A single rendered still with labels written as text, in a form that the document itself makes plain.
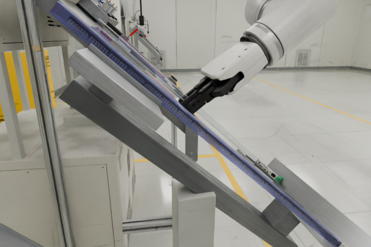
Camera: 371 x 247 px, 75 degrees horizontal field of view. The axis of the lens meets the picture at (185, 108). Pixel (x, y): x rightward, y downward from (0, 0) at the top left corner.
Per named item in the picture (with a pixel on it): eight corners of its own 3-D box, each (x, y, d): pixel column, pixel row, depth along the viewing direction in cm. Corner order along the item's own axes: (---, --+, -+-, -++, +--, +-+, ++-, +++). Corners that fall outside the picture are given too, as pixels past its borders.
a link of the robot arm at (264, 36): (245, 23, 49) (233, 33, 49) (268, 21, 41) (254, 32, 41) (264, 57, 52) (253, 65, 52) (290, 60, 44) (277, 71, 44)
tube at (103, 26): (275, 180, 57) (279, 176, 57) (279, 183, 56) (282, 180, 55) (95, 23, 39) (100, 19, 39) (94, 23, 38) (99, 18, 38)
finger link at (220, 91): (243, 61, 44) (218, 73, 47) (233, 85, 39) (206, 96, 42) (246, 66, 44) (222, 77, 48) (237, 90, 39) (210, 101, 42)
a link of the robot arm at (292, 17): (244, 15, 47) (279, 31, 40) (298, -27, 47) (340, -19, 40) (255, 47, 53) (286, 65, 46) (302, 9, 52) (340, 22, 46)
